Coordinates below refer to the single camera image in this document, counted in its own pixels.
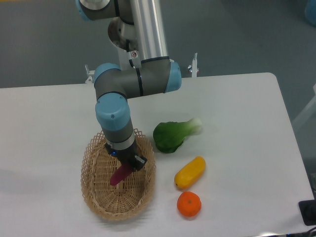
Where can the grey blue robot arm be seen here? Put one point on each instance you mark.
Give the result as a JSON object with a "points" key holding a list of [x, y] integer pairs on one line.
{"points": [[136, 27]]}

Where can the white table leg right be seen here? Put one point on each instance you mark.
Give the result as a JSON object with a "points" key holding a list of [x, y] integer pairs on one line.
{"points": [[306, 113]]}

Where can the blue object top right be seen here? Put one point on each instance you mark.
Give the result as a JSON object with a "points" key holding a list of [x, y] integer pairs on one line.
{"points": [[310, 12]]}

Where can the orange tangerine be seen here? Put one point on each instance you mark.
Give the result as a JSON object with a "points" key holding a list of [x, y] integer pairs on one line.
{"points": [[189, 204]]}

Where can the woven wicker basket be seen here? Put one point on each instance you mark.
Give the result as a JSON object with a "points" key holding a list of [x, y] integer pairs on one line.
{"points": [[125, 199]]}

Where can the purple sweet potato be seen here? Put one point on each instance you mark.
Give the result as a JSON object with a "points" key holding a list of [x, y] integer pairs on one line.
{"points": [[120, 174]]}

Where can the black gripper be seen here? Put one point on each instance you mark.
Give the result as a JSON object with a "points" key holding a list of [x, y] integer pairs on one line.
{"points": [[128, 156]]}

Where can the black device at edge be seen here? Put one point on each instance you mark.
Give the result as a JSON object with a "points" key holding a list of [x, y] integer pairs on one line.
{"points": [[308, 211]]}

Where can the white metal base frame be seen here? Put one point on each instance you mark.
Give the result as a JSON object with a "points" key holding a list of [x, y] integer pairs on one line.
{"points": [[192, 68]]}

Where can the yellow mango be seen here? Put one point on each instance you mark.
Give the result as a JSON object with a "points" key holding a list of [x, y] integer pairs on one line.
{"points": [[190, 173]]}

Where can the green bok choy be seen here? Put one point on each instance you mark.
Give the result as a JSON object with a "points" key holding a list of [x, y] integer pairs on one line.
{"points": [[169, 136]]}

